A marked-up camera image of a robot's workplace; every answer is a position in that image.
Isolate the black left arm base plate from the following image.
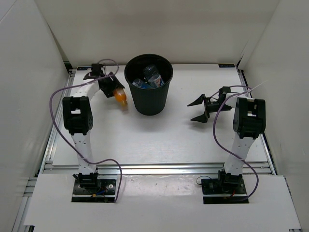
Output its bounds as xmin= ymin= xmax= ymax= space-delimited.
xmin=71 ymin=176 xmax=117 ymax=203

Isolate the clear bottle with printed label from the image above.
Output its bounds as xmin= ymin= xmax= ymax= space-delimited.
xmin=143 ymin=64 xmax=165 ymax=88

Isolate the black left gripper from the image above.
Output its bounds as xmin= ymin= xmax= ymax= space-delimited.
xmin=101 ymin=71 xmax=124 ymax=98

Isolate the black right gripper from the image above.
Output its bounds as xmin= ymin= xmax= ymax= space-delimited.
xmin=188 ymin=94 xmax=232 ymax=123

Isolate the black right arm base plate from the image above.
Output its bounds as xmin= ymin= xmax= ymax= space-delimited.
xmin=196 ymin=175 xmax=249 ymax=204

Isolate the orange plastic bottle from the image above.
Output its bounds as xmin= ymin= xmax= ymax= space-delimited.
xmin=113 ymin=88 xmax=127 ymax=107

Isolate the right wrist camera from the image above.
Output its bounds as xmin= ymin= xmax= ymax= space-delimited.
xmin=218 ymin=86 xmax=231 ymax=99

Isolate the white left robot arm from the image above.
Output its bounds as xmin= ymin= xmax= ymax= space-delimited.
xmin=62 ymin=72 xmax=127 ymax=193

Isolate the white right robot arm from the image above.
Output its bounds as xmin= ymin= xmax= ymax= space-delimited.
xmin=188 ymin=92 xmax=266 ymax=193

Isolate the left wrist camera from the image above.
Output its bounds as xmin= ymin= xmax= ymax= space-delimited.
xmin=84 ymin=63 xmax=105 ymax=80

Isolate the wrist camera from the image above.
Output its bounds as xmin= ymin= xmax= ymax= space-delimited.
xmin=84 ymin=63 xmax=105 ymax=80
xmin=218 ymin=86 xmax=231 ymax=99

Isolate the black waste bin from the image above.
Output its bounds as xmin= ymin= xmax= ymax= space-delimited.
xmin=124 ymin=54 xmax=173 ymax=116

